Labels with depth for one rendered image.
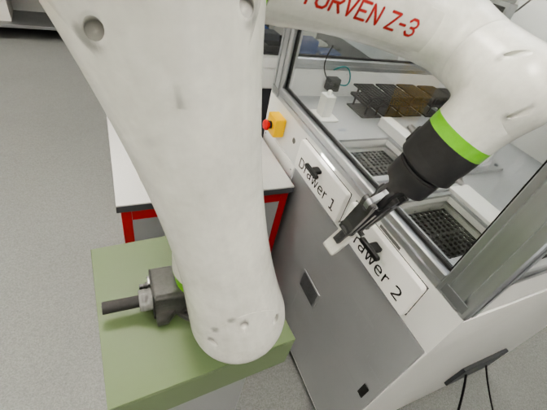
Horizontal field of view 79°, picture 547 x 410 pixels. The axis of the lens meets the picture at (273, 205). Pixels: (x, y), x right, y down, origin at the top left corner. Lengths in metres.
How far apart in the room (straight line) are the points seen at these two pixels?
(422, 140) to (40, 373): 1.54
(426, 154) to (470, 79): 0.10
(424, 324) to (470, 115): 0.52
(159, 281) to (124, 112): 0.49
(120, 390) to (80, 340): 1.06
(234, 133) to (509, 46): 0.36
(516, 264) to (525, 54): 0.34
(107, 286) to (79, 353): 0.94
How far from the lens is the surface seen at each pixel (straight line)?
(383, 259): 0.87
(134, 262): 0.78
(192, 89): 0.19
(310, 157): 1.08
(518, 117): 0.48
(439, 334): 0.84
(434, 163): 0.50
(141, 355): 0.66
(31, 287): 1.90
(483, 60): 0.49
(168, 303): 0.66
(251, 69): 0.21
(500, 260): 0.70
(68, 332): 1.73
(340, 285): 1.08
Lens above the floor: 1.47
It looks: 41 degrees down
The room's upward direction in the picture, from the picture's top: 15 degrees clockwise
